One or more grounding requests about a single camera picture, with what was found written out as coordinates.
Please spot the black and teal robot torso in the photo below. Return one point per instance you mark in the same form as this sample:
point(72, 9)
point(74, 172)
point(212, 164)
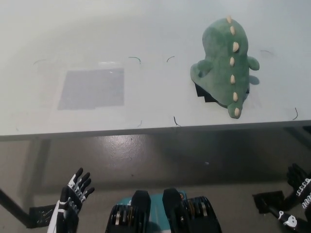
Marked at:
point(170, 213)

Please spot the green plush dinosaur toy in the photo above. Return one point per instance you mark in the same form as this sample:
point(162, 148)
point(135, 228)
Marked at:
point(218, 63)

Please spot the black tape cross patch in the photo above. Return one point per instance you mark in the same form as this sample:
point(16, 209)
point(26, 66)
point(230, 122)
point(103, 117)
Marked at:
point(202, 93)

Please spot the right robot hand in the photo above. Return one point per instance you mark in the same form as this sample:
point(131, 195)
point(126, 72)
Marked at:
point(305, 194)

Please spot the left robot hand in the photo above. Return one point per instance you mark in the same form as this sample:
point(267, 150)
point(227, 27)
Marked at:
point(70, 199)

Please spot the grey tape square patch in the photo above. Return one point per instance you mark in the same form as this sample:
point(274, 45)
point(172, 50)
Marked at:
point(92, 88)

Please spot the black floor tape patch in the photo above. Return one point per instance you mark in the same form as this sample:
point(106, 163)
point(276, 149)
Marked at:
point(41, 216)
point(269, 195)

